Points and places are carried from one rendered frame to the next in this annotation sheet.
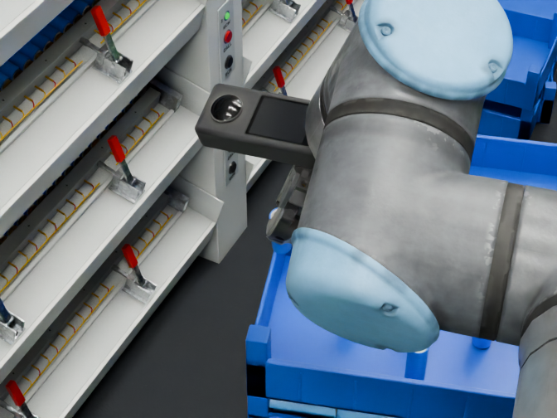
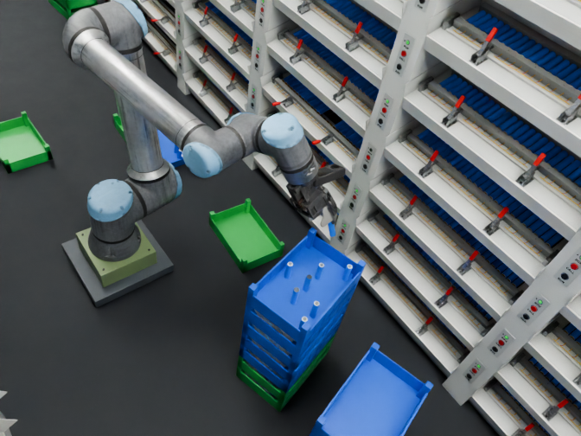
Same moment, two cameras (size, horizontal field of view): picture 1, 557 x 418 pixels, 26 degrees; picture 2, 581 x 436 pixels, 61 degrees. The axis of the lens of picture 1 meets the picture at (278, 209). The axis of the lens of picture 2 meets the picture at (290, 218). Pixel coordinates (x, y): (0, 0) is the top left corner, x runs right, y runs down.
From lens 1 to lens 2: 1.37 m
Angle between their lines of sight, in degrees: 69
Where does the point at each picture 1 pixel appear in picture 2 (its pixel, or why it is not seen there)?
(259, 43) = (525, 390)
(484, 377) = (280, 295)
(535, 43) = not seen: outside the picture
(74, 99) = (449, 253)
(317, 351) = (313, 263)
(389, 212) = (245, 117)
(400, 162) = (254, 119)
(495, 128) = not seen: outside the picture
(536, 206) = (229, 131)
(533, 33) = not seen: outside the picture
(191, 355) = (399, 354)
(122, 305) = (416, 323)
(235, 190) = (465, 386)
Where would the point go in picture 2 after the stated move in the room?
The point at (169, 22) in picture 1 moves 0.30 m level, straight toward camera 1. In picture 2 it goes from (489, 298) to (396, 262)
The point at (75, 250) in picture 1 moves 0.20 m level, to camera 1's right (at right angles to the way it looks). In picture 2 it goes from (415, 278) to (398, 319)
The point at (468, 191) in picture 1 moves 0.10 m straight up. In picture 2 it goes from (240, 125) to (244, 91)
